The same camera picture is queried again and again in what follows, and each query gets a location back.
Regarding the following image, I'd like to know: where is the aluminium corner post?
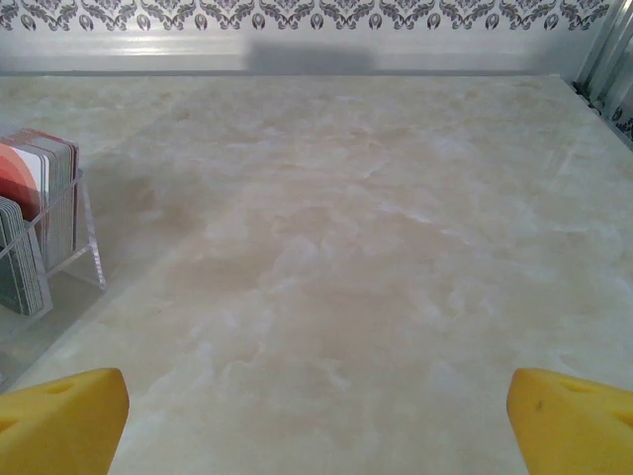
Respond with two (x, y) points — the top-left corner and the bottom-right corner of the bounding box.
(573, 0), (633, 149)

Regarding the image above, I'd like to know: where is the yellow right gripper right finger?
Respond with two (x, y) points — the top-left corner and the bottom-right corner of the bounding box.
(508, 366), (633, 475)

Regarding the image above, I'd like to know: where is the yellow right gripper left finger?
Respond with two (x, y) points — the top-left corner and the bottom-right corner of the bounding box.
(0, 366), (131, 475)

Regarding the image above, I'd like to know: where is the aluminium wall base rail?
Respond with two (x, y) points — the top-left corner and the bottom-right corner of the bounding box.
(0, 33), (594, 78)

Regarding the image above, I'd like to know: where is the clear acrylic card box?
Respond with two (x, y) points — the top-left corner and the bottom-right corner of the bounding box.
(0, 127), (108, 392)

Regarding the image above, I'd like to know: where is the red white card stack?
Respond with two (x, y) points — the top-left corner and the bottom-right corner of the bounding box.
(0, 128), (80, 272)

